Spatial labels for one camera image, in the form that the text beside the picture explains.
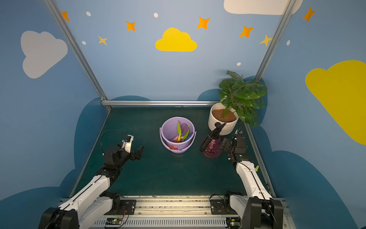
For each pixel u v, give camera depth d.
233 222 0.72
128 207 0.75
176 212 0.73
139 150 0.78
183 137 0.94
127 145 0.74
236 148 0.65
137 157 0.78
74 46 0.83
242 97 0.74
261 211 0.41
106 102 1.16
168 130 0.91
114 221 0.72
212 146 0.89
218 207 0.74
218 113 1.04
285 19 0.73
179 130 0.94
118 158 0.68
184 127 0.95
